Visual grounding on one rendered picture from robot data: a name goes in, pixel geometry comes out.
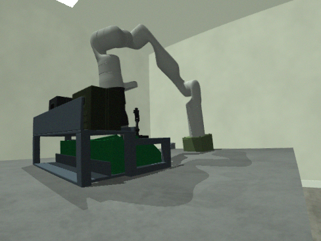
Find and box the green bin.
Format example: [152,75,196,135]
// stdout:
[61,140,76,156]
[91,140,161,174]
[90,135,123,141]

